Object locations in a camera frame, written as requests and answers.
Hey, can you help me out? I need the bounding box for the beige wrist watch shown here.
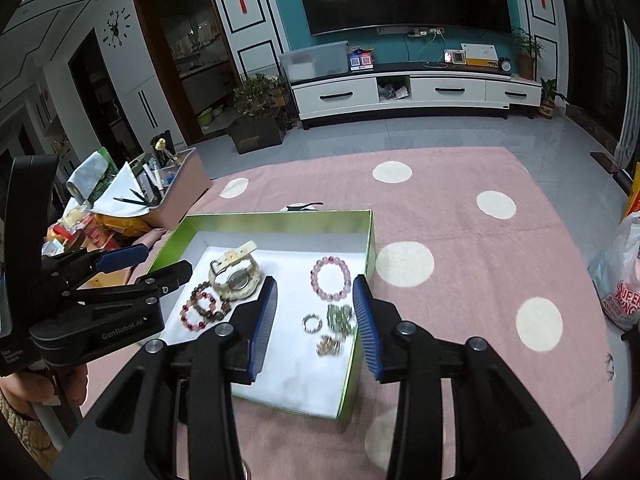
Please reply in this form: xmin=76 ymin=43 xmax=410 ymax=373
xmin=208 ymin=240 xmax=264 ymax=302

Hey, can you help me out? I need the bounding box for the green jade pendant necklace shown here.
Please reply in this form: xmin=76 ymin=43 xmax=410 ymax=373
xmin=325 ymin=302 xmax=357 ymax=337

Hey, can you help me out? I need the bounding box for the pink bead bracelet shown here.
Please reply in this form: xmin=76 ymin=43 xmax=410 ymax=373
xmin=309 ymin=254 xmax=354 ymax=302

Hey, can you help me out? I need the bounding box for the silver bangle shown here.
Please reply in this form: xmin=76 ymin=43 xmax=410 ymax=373
xmin=283 ymin=202 xmax=324 ymax=212

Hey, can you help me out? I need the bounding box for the beige sleeve forearm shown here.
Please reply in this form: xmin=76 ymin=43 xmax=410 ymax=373
xmin=1 ymin=394 xmax=58 ymax=474

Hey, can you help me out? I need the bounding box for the green jewelry box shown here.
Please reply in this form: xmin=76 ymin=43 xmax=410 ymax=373
xmin=151 ymin=210 xmax=375 ymax=420

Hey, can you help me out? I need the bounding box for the person's left hand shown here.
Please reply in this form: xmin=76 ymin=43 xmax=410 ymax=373
xmin=1 ymin=365 xmax=88 ymax=414

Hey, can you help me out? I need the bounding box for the pink desk organizer tray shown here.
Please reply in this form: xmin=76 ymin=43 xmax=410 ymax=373
xmin=141 ymin=148 xmax=212 ymax=230

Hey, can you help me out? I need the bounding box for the gold bead trinket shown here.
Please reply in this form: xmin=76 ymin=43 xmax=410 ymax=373
xmin=316 ymin=335 xmax=344 ymax=356

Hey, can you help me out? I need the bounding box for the pink polka dot blanket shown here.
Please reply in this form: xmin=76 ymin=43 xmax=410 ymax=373
xmin=79 ymin=145 xmax=626 ymax=480

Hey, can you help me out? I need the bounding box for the potted plant on floor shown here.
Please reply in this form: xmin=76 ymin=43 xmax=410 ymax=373
xmin=228 ymin=74 xmax=288 ymax=154

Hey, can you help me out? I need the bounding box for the white plastic shopping bag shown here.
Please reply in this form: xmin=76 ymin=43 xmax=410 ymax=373
xmin=588 ymin=212 xmax=640 ymax=332

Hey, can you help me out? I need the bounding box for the translucent storage bin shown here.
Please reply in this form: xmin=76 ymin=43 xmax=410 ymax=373
xmin=279 ymin=40 xmax=348 ymax=82

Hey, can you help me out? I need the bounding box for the white tv cabinet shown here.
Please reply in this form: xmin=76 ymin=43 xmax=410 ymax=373
xmin=291 ymin=65 xmax=541 ymax=122

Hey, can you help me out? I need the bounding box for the small potted plant right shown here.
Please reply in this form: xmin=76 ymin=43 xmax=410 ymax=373
xmin=538 ymin=78 xmax=568 ymax=119

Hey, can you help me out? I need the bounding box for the yellow white box on cabinet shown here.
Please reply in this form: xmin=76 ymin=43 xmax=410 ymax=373
xmin=461 ymin=44 xmax=499 ymax=68

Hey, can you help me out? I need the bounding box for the potted plant on cabinet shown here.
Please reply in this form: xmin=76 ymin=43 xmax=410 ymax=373
xmin=511 ymin=27 xmax=544 ymax=80

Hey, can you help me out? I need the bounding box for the dark red bead bracelet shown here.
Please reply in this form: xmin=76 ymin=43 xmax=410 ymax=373
xmin=178 ymin=282 xmax=234 ymax=333

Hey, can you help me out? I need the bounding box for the deer wall clock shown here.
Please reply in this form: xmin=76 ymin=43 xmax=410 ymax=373
xmin=102 ymin=8 xmax=131 ymax=48

